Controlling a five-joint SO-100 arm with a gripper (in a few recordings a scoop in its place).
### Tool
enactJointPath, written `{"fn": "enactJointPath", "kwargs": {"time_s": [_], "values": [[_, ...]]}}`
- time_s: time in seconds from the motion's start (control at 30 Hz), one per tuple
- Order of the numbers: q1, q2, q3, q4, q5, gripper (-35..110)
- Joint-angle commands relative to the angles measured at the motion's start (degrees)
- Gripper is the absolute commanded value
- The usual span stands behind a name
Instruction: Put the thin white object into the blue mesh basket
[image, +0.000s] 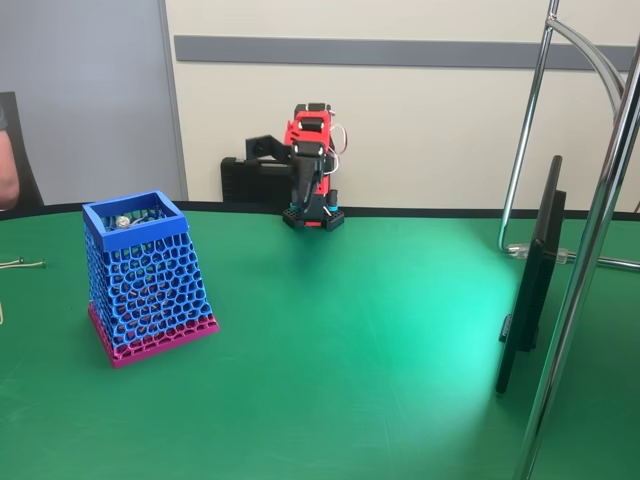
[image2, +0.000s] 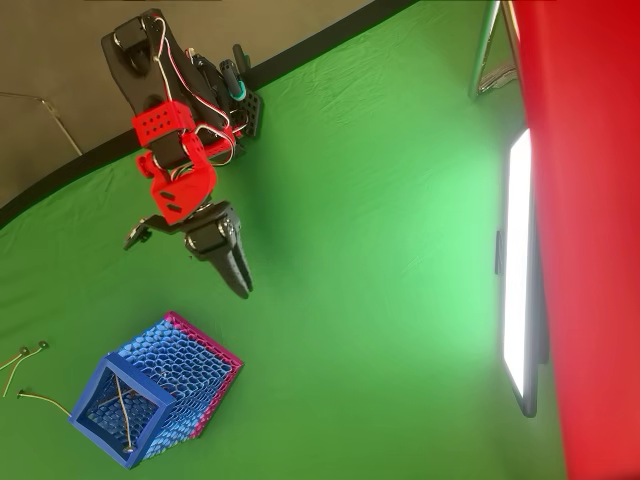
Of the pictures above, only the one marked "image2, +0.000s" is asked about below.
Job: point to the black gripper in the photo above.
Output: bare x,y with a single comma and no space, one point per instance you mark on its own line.
210,236

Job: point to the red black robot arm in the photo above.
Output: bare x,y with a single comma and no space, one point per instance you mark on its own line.
150,95

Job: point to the blue pink lattice basket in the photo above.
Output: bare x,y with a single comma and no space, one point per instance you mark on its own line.
195,360

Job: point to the green table cloth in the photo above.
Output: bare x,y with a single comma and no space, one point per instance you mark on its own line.
375,250

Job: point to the black teal table clamp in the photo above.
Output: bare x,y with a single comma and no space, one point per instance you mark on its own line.
235,80

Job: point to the thin chrome floor tube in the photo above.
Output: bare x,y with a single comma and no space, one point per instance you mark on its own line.
60,122

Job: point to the chrome tube stand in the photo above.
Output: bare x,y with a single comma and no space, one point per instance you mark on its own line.
482,50

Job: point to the large red panel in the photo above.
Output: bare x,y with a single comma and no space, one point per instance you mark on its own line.
590,225

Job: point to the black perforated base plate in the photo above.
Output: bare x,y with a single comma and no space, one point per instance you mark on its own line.
250,112

